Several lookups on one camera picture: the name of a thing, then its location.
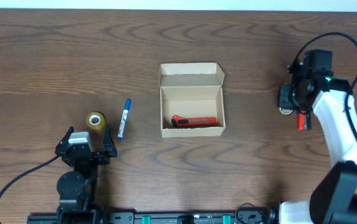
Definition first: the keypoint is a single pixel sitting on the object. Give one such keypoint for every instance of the red stapler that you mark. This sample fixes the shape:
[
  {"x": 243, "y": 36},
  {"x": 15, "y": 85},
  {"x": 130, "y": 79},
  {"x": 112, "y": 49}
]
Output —
[{"x": 301, "y": 122}]

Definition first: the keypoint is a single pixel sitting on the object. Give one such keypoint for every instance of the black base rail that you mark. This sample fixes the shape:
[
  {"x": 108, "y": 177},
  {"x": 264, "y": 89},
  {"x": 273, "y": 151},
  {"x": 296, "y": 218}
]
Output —
[{"x": 242, "y": 216}]

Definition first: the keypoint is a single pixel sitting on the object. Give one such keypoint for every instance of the black correction tape dispenser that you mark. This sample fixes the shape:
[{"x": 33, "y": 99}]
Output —
[{"x": 285, "y": 111}]

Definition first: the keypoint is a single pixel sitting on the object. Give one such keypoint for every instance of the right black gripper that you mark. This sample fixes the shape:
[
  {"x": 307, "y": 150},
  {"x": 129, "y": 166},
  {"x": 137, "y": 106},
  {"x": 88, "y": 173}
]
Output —
[{"x": 304, "y": 118}]

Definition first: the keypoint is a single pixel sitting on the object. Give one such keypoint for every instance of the blue whiteboard marker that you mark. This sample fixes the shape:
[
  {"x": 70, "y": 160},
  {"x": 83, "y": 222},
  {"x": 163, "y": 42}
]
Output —
[{"x": 124, "y": 119}]

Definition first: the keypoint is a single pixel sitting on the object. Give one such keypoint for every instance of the yellow clear tape roll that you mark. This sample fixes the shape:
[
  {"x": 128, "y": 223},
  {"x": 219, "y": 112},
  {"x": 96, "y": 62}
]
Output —
[{"x": 95, "y": 120}]

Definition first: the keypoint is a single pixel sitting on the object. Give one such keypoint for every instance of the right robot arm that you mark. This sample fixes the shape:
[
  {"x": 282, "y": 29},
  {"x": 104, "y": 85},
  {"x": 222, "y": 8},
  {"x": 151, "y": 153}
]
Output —
[{"x": 314, "y": 89}]

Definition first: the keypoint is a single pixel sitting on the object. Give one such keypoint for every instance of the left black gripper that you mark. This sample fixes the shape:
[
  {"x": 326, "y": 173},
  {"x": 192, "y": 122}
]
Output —
[{"x": 95, "y": 156}]

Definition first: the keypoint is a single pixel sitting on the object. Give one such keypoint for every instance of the open cardboard box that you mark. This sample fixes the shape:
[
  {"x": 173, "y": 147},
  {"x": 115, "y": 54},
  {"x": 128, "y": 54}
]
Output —
[{"x": 191, "y": 90}]

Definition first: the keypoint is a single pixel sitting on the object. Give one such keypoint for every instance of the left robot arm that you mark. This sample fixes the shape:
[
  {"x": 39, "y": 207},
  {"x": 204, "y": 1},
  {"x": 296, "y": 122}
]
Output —
[{"x": 77, "y": 187}]

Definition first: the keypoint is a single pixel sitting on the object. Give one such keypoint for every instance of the red utility knife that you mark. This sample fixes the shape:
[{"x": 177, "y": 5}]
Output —
[{"x": 181, "y": 122}]

